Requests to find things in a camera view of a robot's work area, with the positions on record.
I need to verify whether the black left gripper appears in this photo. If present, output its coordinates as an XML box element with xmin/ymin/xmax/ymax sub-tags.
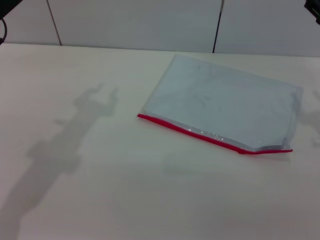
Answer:
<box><xmin>0</xmin><ymin>0</ymin><xmax>16</xmax><ymax>20</ymax></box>

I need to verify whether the clear document bag red zipper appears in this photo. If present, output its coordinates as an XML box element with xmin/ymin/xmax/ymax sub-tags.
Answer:
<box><xmin>136</xmin><ymin>53</ymin><xmax>305</xmax><ymax>156</ymax></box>

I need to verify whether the thin black vertical rod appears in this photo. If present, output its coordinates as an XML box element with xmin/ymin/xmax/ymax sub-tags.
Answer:
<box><xmin>211</xmin><ymin>0</ymin><xmax>225</xmax><ymax>54</ymax></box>

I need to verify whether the thin black cable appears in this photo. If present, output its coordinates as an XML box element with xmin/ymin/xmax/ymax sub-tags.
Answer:
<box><xmin>0</xmin><ymin>17</ymin><xmax>8</xmax><ymax>46</ymax></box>

